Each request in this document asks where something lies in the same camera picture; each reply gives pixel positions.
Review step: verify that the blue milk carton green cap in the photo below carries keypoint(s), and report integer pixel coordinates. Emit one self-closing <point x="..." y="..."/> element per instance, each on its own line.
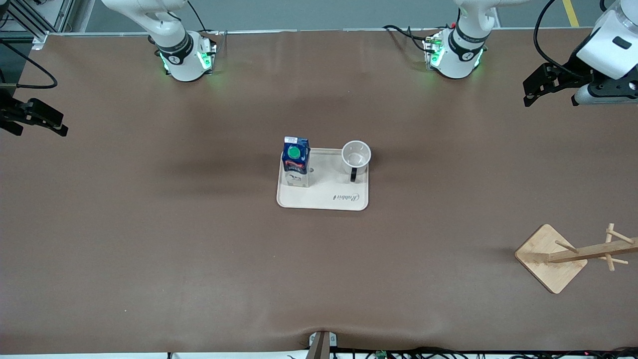
<point x="295" y="159"/>

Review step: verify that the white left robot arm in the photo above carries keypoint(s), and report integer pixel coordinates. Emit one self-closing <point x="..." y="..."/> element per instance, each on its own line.
<point x="458" y="60"/>

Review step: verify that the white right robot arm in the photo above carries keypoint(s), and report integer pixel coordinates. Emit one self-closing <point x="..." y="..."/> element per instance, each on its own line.
<point x="180" y="60"/>

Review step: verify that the cream rabbit print tray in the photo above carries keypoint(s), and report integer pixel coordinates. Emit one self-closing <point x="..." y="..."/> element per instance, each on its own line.
<point x="339" y="192"/>

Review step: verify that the wooden mug rack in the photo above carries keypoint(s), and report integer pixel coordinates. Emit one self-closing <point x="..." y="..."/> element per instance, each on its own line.
<point x="546" y="259"/>

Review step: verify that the aluminium frame profile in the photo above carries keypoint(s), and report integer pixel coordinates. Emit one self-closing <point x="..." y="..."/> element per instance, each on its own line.
<point x="30" y="20"/>

